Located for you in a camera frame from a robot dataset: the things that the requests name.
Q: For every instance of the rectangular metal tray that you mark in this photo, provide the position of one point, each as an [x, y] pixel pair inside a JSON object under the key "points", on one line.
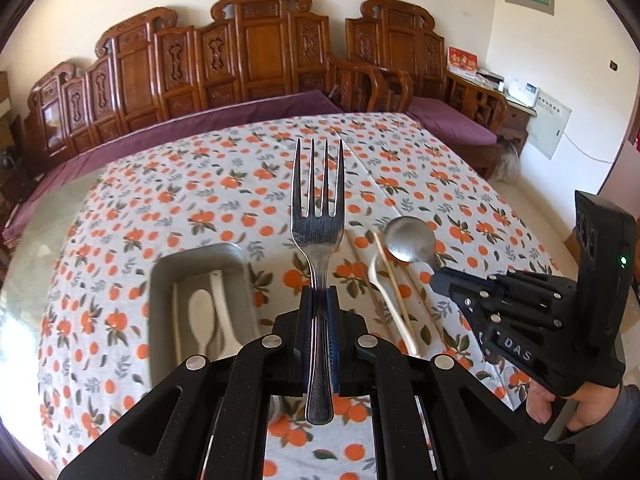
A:
{"points": [[200, 270]]}

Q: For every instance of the small purple seat cushion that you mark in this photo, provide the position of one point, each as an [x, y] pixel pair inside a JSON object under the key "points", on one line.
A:
{"points": [[450, 120]]}

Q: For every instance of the wooden side table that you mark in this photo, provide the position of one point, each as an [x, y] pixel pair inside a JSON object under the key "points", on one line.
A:
{"points": [[515, 120]]}

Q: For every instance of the grey fluffy thing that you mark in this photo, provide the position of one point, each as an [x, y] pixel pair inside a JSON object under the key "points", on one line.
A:
{"points": [[510, 162]]}

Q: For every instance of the metal fork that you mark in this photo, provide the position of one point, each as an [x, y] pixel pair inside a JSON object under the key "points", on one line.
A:
{"points": [[315, 230]]}

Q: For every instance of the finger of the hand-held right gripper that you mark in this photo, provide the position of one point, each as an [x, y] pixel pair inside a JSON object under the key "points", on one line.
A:
{"points": [[457, 287], [535, 292]]}

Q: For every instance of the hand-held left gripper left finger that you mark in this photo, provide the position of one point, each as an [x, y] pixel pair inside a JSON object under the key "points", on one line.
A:
{"points": [[306, 305]]}

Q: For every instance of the person's right hand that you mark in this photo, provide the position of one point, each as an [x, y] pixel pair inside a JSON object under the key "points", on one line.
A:
{"points": [[595, 407]]}

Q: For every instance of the carved wooden armchair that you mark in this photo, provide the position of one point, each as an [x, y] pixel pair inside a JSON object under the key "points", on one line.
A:
{"points": [[400, 50]]}

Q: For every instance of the red card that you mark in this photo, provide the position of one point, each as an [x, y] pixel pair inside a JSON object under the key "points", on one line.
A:
{"points": [[462, 61]]}

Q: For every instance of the cream wooden spoon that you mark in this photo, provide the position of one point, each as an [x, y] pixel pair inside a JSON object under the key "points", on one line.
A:
{"points": [[201, 312]]}

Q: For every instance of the orange fruit print tablecloth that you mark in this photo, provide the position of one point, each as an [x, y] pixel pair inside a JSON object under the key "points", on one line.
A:
{"points": [[200, 195]]}

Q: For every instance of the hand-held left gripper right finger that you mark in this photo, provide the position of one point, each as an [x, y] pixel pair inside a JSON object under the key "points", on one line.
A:
{"points": [[334, 320]]}

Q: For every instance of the metal spoon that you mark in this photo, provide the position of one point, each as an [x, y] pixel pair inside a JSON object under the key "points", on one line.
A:
{"points": [[410, 240]]}

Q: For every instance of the person's right forearm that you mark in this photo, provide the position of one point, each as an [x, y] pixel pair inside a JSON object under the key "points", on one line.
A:
{"points": [[630, 407]]}

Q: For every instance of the long purple seat cushion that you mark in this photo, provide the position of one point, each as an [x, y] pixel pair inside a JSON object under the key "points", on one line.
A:
{"points": [[150, 132]]}

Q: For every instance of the grey wall panel box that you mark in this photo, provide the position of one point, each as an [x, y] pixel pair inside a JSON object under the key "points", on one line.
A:
{"points": [[550, 122]]}

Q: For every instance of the carved wooden long sofa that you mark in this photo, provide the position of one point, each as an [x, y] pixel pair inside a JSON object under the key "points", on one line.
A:
{"points": [[260, 50]]}

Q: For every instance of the white desk device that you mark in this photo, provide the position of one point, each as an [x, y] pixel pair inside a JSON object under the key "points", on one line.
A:
{"points": [[521, 91]]}

